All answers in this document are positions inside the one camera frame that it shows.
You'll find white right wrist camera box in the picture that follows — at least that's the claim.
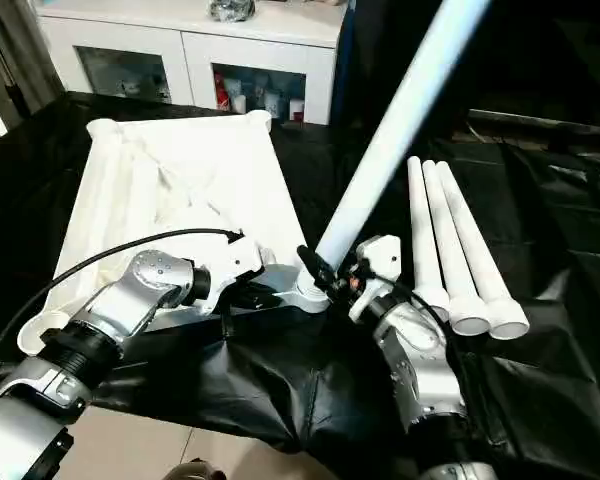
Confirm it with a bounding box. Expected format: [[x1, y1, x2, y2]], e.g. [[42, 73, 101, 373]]
[[348, 234, 403, 322]]

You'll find grey bundle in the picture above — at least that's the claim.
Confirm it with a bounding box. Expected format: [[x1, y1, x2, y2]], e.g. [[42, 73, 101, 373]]
[[208, 0, 256, 24]]

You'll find white plastic table leg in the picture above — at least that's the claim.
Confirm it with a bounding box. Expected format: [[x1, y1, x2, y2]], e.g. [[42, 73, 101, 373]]
[[422, 159, 491, 336], [294, 0, 494, 314], [407, 155, 451, 324], [437, 160, 531, 342]]

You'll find white plastic table top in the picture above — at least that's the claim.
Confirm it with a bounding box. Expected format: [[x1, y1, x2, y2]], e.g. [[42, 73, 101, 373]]
[[17, 109, 332, 357]]

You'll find black mat cloth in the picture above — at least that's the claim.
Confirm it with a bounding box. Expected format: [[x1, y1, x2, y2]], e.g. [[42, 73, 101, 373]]
[[0, 89, 600, 480]]

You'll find white glass-door cabinet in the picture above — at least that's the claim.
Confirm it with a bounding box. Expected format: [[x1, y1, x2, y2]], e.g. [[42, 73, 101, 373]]
[[34, 0, 351, 126]]

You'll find grey metal bar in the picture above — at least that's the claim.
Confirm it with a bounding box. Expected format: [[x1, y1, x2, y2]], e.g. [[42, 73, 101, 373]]
[[467, 108, 600, 137]]

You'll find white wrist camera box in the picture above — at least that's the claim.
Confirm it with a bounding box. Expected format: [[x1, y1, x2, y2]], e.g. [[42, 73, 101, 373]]
[[207, 234, 267, 317], [348, 234, 403, 322]]

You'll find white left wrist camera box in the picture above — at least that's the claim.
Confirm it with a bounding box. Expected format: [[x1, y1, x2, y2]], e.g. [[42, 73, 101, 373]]
[[207, 234, 267, 317]]

